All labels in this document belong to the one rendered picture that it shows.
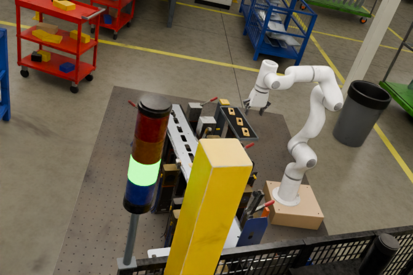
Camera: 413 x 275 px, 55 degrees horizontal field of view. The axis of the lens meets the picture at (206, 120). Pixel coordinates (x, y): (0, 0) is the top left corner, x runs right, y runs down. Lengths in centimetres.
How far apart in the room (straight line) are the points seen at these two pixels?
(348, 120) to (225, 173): 437
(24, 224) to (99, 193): 94
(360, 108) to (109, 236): 353
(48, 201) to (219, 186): 275
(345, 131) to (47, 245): 361
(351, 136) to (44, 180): 353
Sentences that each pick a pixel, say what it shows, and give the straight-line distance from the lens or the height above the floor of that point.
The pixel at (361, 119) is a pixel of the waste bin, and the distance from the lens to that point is 512.
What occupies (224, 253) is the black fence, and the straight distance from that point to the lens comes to 128.
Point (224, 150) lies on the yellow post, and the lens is 88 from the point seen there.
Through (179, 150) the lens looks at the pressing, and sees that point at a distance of 252.
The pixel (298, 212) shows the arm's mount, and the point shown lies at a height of 81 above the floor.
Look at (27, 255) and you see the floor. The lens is 319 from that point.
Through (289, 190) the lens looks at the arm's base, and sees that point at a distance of 266.
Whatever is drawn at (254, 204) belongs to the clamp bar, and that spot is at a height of 113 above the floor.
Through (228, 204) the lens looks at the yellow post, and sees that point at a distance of 92.
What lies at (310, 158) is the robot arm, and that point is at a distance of 247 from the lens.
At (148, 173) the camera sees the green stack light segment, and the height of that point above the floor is 191.
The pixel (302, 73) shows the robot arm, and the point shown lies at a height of 170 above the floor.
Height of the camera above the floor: 250
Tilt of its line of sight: 32 degrees down
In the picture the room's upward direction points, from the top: 15 degrees clockwise
